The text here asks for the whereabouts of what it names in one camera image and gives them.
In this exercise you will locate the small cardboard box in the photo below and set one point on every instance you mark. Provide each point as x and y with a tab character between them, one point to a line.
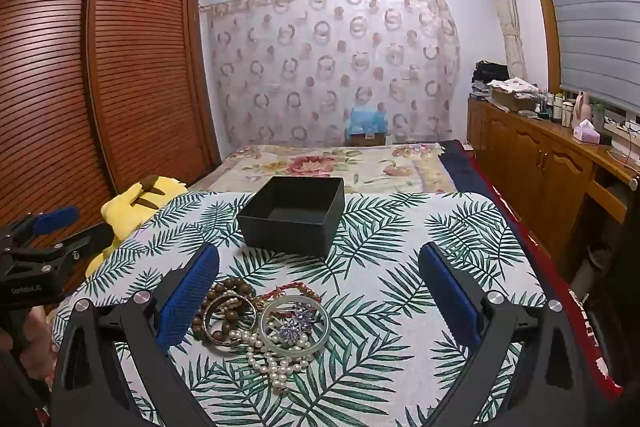
367	140

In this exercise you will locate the black square box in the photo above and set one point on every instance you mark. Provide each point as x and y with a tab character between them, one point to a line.
280	227

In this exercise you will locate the grey window blind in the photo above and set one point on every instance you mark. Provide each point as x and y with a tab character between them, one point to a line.
590	7

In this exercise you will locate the circle print sheer curtain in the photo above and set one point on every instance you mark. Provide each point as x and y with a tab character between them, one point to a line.
330	67

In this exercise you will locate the purple flower brooch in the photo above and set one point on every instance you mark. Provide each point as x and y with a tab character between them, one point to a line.
295	324

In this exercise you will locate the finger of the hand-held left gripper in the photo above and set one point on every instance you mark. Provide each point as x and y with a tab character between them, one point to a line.
55	218
85	239

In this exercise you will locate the beige tied drape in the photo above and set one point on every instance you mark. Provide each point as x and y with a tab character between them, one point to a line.
505	7

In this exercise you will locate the blue plastic bag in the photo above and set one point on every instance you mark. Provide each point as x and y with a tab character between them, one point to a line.
367	119

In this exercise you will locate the pink figurine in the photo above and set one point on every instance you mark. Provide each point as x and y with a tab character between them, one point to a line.
581	107

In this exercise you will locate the brown slatted wardrobe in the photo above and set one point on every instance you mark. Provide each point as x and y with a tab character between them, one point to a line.
75	82

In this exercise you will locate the black folded clothes pile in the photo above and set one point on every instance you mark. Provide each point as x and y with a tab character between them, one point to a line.
490	74

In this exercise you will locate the white power strip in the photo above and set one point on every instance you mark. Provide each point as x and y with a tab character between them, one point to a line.
620	124

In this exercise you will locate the pale translucent bangle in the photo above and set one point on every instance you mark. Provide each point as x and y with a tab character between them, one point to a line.
320	332

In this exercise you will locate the silver metal bangle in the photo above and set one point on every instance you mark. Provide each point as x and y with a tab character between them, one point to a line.
214	307

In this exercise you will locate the navy blanket with red edge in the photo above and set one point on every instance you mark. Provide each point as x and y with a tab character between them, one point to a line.
530	247

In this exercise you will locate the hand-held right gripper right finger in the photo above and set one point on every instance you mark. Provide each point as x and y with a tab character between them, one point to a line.
452	297

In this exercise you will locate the wooden sideboard cabinet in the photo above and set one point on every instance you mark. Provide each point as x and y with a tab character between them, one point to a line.
525	147

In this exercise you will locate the row of toiletry bottles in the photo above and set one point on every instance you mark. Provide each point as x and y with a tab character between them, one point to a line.
557	109

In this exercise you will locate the yellow plush toy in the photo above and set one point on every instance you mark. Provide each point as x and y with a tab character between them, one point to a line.
130	207

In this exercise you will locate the pink tissue box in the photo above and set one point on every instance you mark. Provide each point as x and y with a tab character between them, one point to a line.
586	132

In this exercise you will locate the leaf print cloth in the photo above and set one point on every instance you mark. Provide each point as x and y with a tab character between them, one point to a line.
380	257

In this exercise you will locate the floral bed blanket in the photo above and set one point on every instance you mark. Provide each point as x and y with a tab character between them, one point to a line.
325	167

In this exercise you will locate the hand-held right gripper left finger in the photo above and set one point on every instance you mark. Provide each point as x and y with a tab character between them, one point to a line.
186	302

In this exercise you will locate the floral cloth bundle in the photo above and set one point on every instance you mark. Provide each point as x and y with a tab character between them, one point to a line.
515	89

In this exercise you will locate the person's left hand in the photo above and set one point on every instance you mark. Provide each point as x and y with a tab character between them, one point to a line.
40	347

